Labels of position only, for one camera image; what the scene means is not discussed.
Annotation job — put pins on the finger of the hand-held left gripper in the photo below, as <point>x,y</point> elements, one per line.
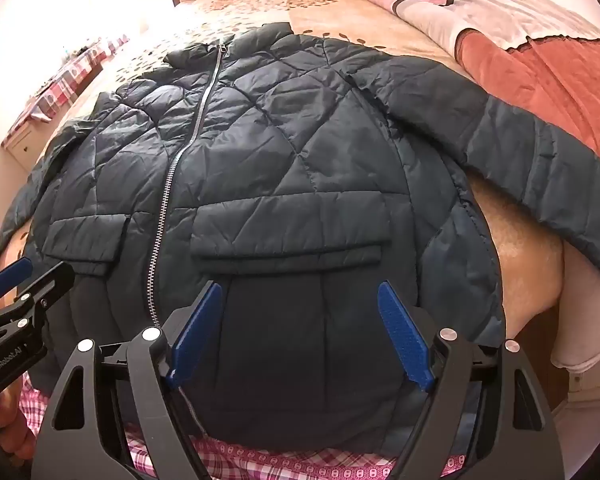
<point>40,287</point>
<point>11,271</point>

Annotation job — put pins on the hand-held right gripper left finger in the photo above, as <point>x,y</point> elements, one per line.
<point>195,332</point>

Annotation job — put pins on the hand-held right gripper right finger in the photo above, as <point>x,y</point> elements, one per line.
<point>405,335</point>

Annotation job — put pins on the dark blue quilted jacket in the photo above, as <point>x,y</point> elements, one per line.
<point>280,160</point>

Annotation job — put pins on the person's left hand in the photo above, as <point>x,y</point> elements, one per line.
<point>9,417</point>

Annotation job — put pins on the white desk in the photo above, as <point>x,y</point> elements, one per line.
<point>20,142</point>

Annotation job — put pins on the pink plaid cloth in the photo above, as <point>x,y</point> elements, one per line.
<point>290,467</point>

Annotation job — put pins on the white mattress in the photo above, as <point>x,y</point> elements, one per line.
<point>590,330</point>

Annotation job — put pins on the pink striped quilt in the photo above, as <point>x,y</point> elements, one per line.
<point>530,75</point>

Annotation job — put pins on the beige leaf-print blanket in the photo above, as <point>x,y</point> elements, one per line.
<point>320,7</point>

